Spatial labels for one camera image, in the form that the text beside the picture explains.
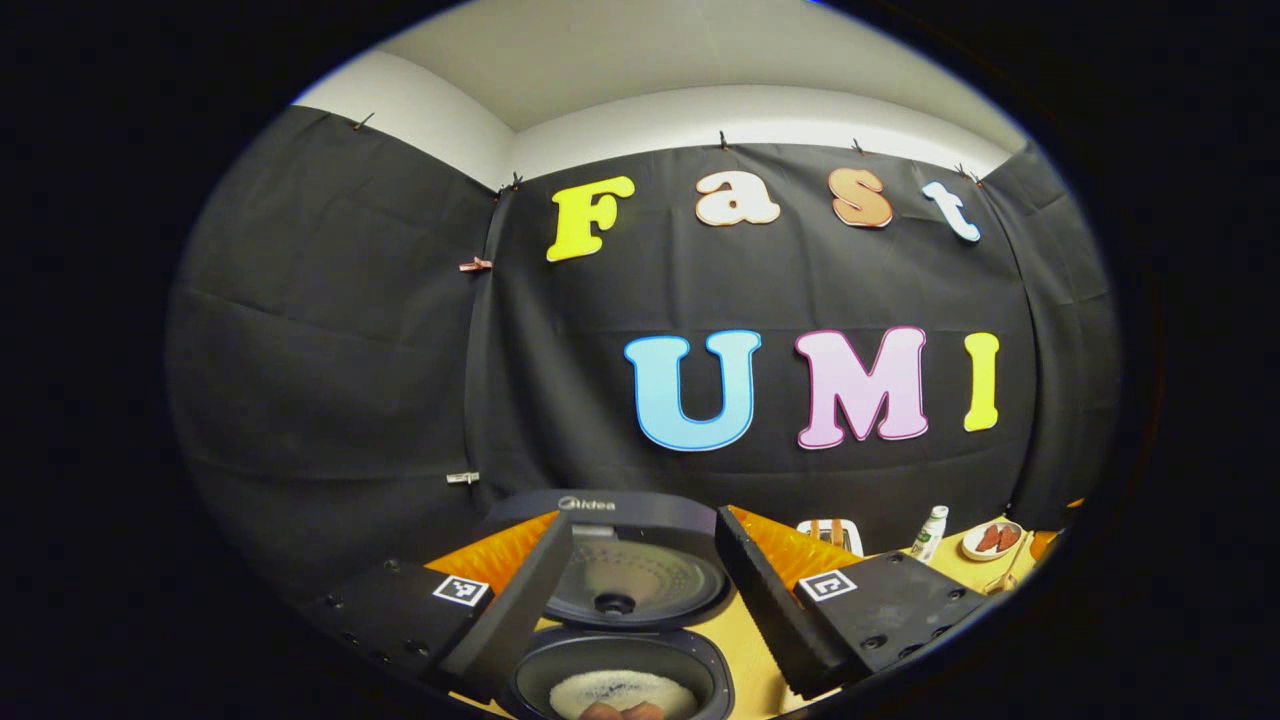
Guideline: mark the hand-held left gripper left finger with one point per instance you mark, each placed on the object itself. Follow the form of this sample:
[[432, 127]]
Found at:
[[520, 610]]

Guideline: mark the dark grey rice cooker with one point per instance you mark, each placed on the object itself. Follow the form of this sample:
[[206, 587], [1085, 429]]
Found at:
[[640, 575]]

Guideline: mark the small white plate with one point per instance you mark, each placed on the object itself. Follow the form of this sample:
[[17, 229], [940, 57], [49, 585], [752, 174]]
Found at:
[[968, 545]]

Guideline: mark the white rice heap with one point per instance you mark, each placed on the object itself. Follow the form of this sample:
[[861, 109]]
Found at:
[[620, 690]]

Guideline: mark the black backdrop cloth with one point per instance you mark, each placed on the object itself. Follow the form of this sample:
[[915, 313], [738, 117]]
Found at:
[[330, 350]]

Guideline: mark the wooden spoon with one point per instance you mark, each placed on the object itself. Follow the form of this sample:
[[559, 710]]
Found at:
[[1010, 572]]

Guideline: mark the white cloth clip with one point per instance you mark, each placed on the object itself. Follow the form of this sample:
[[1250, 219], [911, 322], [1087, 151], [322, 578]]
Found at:
[[463, 478]]

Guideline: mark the pink cloth clip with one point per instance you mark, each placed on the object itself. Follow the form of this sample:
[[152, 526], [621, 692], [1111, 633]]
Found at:
[[476, 265]]

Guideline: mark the white drink bottle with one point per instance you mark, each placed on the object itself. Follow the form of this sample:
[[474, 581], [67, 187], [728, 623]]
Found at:
[[930, 535]]

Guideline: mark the red meat piece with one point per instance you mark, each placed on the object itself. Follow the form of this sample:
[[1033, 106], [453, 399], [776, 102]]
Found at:
[[1008, 536], [987, 540]]

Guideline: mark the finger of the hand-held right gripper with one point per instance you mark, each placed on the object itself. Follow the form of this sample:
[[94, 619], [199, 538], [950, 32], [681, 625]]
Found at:
[[1045, 545]]

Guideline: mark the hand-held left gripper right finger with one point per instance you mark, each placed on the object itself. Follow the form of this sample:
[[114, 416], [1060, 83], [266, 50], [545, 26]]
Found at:
[[765, 610]]

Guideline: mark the white toaster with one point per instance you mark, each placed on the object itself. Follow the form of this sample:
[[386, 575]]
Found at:
[[853, 540]]

